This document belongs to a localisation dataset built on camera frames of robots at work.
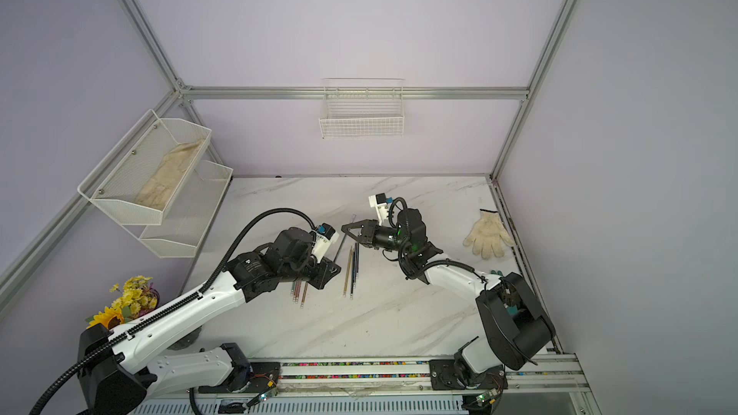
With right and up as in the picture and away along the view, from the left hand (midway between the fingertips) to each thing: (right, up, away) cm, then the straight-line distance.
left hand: (335, 272), depth 75 cm
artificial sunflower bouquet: (-43, -3, -12) cm, 45 cm away
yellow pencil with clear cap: (+2, -4, +17) cm, 18 cm away
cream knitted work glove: (+52, +7, +27) cm, 59 cm away
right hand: (+2, +10, +1) cm, 10 cm away
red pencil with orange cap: (-12, -11, +13) cm, 21 cm away
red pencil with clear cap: (-14, -10, +13) cm, 21 cm away
